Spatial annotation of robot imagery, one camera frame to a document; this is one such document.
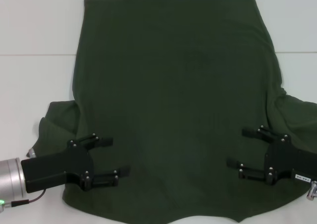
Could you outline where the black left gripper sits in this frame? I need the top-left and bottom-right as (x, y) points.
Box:
(21, 133), (131, 194)

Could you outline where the dark green t-shirt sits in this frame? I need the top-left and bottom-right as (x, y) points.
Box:
(32, 0), (317, 224)

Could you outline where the thin left arm cable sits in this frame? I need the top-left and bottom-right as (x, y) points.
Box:
(11, 188), (48, 200)

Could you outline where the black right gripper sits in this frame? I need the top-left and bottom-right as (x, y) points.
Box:
(227, 125), (317, 185)

